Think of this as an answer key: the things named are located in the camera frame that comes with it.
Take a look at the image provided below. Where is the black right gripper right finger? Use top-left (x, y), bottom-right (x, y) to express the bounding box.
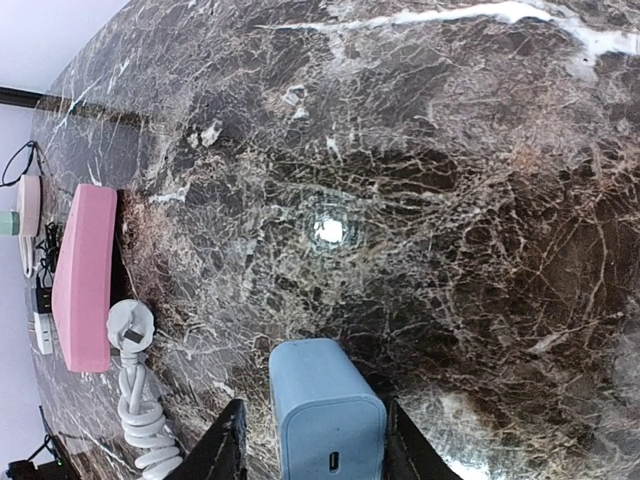
top-left (383, 397), bottom-right (461, 480)

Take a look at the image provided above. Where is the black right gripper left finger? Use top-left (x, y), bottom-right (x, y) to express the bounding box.
top-left (167, 399), bottom-right (248, 480)

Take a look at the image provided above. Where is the blue charger block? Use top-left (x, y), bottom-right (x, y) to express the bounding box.
top-left (269, 338), bottom-right (387, 479)

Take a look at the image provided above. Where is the white square plug adapter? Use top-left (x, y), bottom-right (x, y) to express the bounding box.
top-left (33, 312), bottom-right (54, 355)

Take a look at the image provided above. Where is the pink triangular power strip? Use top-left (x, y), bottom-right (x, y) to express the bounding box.
top-left (52, 184), bottom-right (117, 373)

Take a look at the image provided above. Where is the black power adapter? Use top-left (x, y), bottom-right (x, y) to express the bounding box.
top-left (32, 286), bottom-right (52, 315)

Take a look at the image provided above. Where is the green charger plug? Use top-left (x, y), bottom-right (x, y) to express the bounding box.
top-left (0, 211), bottom-right (21, 236)

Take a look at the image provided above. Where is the round pink power socket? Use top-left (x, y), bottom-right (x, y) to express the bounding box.
top-left (17, 175), bottom-right (42, 237)

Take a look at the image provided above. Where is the white power strip cord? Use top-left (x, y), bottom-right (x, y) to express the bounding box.
top-left (106, 298), bottom-right (182, 480)

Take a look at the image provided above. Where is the black adapter cable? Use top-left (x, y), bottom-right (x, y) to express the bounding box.
top-left (35, 222), bottom-right (64, 289)

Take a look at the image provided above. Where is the beige coiled cord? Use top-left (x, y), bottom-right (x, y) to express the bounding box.
top-left (18, 234), bottom-right (39, 280)

